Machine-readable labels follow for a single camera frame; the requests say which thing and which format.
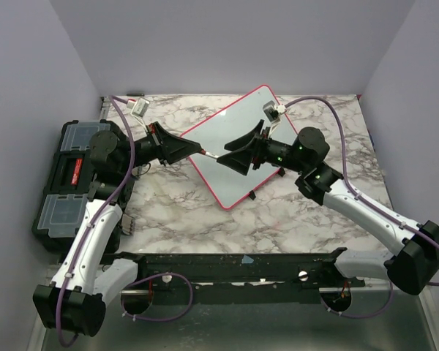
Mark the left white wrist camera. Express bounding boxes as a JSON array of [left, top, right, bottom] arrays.
[[127, 97, 150, 118]]

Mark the pink framed whiteboard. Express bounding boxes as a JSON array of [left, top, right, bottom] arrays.
[[178, 84, 299, 211]]

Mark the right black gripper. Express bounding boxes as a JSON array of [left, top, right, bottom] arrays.
[[217, 121, 307, 176]]

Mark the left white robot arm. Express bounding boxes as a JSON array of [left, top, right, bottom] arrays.
[[32, 120, 202, 336]]

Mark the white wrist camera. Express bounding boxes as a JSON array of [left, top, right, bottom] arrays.
[[263, 101, 286, 127], [127, 97, 150, 118]]

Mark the black plastic toolbox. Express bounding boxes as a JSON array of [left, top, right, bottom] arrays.
[[32, 119, 130, 254]]

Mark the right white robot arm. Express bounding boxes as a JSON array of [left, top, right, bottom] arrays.
[[217, 122, 439, 295]]

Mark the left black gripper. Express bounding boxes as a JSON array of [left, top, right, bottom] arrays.
[[119, 121, 202, 173]]

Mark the white whiteboard marker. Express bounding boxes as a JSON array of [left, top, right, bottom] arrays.
[[200, 150, 219, 160]]

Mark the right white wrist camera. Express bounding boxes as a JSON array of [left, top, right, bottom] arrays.
[[263, 101, 286, 127]]

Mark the black mounting rail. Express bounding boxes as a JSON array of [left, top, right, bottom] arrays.
[[101, 249, 364, 306]]

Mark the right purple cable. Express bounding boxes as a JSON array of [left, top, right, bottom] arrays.
[[285, 95, 439, 318]]

